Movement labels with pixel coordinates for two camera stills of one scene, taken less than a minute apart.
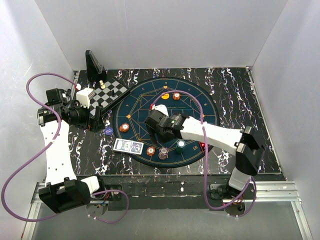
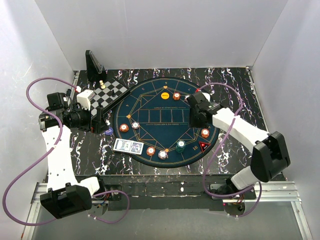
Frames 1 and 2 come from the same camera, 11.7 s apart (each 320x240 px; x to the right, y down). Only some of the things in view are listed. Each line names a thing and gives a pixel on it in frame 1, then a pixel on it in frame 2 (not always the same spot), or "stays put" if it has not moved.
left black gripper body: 80,115 stays put
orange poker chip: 150,150 stays put
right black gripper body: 163,138 -> 194,120
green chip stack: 180,146 stays put
